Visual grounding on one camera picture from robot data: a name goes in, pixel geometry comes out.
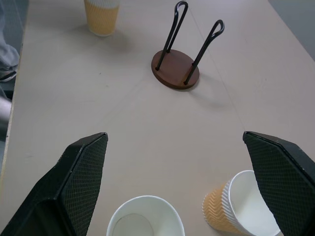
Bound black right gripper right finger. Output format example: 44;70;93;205
242;131;315;236

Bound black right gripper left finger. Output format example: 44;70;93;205
0;132;109;236

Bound orange white ribbed paper cup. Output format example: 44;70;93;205
83;0;121;37
202;170;282;236
106;195;186;236

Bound person in grey trousers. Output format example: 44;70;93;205
0;0;20;83

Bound wooden cup holder stand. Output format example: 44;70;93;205
151;0;225;90

